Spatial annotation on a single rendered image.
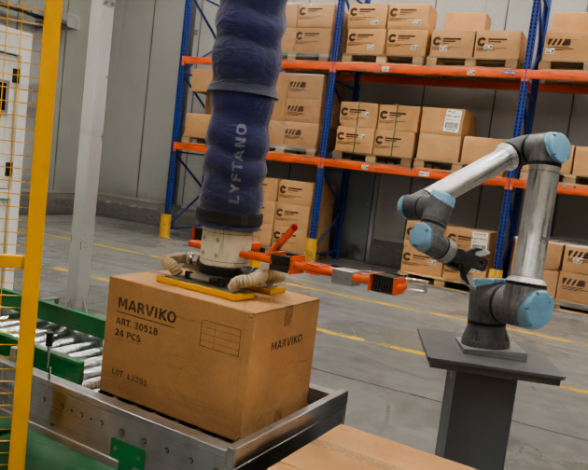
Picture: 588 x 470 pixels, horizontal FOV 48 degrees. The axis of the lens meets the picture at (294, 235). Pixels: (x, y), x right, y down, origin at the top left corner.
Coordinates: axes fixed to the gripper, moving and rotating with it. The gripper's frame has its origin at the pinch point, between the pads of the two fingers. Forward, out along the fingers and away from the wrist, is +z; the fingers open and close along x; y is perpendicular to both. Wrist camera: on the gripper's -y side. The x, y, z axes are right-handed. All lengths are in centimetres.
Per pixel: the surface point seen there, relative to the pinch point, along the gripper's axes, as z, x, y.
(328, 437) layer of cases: -43, 72, -1
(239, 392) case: -77, 68, 6
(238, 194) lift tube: -91, 12, 30
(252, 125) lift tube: -96, -10, 30
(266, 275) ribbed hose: -75, 32, 21
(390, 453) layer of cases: -32, 68, -17
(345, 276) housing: -66, 24, -6
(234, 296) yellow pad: -84, 42, 18
